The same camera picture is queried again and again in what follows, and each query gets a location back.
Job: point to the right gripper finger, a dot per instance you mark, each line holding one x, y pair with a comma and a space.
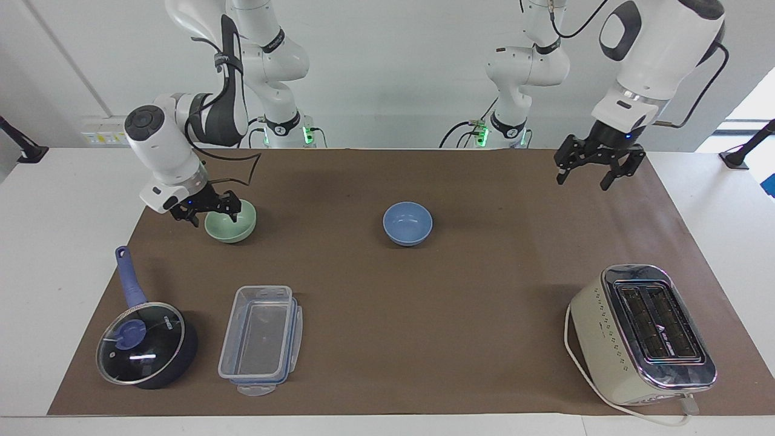
184, 217
229, 204

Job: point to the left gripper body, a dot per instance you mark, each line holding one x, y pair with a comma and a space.
611, 140

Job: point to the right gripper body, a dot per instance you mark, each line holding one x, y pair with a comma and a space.
197, 198

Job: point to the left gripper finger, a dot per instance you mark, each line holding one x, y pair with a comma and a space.
572, 156
623, 166

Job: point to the green bowl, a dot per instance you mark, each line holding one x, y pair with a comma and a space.
233, 229

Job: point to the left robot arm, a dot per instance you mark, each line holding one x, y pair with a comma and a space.
654, 48

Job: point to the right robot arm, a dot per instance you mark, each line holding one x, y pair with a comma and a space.
163, 145

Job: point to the blue bowl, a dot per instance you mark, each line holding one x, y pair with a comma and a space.
407, 224

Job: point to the dark blue saucepan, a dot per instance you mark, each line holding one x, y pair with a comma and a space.
130, 284

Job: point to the black stand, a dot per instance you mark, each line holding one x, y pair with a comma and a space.
742, 154
27, 151

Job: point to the glass lid with blue knob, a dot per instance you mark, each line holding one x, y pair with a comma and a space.
142, 342

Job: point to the clear plastic container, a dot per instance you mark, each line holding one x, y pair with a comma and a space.
260, 339

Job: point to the cream toaster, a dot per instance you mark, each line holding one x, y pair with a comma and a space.
611, 339

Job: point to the white wall socket strip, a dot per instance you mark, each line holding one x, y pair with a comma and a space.
103, 130

